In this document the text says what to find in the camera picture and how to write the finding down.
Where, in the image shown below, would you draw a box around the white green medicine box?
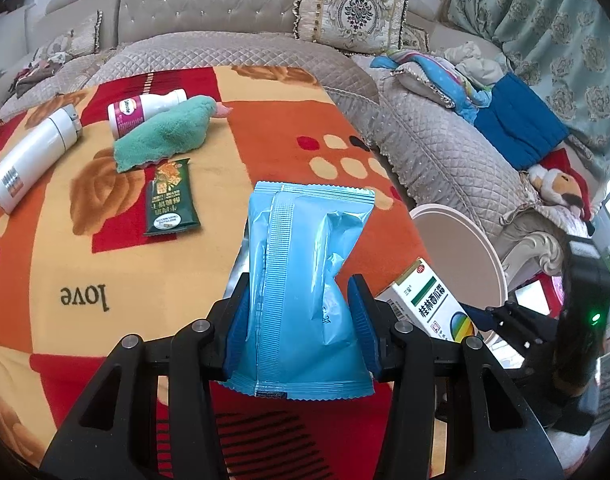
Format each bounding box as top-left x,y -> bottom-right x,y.
375,257 -> 480,343

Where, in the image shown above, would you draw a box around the plush toy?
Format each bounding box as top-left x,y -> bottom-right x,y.
527,152 -> 594,222

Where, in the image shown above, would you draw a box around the green snack packet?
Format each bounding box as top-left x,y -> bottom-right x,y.
144,158 -> 202,237

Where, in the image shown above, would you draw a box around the beige tufted sofa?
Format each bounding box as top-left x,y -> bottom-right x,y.
0,0 -> 573,283

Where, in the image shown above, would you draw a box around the small embroidered cushion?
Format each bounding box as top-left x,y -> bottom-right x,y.
400,22 -> 432,54

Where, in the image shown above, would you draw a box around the beige crumpled cloth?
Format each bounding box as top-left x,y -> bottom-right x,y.
444,41 -> 504,87

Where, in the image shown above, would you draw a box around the printed orange red blanket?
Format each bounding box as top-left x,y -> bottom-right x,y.
0,65 -> 453,480

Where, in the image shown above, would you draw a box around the white bottle pink label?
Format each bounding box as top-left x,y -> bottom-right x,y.
108,89 -> 188,140

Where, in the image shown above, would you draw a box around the striped colourful cloth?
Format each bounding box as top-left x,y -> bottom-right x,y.
370,50 -> 496,122

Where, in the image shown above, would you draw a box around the green towel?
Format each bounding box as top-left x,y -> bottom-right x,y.
114,96 -> 219,173

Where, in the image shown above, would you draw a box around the blue foil packet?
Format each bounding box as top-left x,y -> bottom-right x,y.
219,181 -> 376,401

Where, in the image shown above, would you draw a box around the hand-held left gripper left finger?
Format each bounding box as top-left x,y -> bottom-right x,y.
38,272 -> 251,480

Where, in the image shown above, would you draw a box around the blue cloth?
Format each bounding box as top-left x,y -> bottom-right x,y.
474,73 -> 572,172

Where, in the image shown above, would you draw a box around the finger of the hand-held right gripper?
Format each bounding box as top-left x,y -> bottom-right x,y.
465,302 -> 523,361

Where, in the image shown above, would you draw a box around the beige round bin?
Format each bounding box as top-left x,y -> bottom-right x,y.
409,203 -> 509,313

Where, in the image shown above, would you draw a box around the green patterned curtain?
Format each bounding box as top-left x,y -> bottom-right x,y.
440,0 -> 610,183

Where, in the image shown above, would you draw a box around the dark folded clothes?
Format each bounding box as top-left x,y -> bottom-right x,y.
12,56 -> 69,97

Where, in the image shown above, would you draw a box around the white thermos bottle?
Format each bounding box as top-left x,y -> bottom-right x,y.
0,107 -> 84,215

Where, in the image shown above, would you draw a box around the large embroidered cushion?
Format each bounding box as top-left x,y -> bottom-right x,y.
293,0 -> 410,56

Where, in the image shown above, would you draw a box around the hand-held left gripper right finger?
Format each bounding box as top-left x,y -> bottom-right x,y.
347,274 -> 568,480

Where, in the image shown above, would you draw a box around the grey fringed cushion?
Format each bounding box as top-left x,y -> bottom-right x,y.
391,64 -> 457,109

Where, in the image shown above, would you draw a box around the brown fringed floral cushion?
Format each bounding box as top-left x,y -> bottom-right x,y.
32,10 -> 104,62

